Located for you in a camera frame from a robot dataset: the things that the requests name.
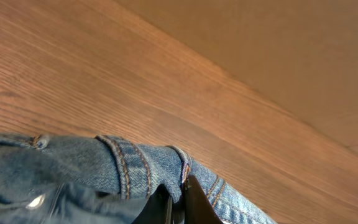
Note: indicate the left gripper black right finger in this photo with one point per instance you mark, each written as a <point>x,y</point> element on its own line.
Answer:
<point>198,209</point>

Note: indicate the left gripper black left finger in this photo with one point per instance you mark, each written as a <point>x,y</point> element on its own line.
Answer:
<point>158,209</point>

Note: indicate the light blue denim jeans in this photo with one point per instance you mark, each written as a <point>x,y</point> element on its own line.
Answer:
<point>106,179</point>

